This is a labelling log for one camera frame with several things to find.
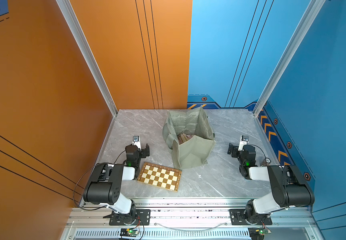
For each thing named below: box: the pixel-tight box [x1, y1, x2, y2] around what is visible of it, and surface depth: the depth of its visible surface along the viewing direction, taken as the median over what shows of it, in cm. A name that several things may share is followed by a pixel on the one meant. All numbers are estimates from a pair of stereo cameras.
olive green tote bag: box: [162, 106, 216, 170], surface depth 85 cm
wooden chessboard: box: [137, 162, 182, 193], surface depth 86 cm
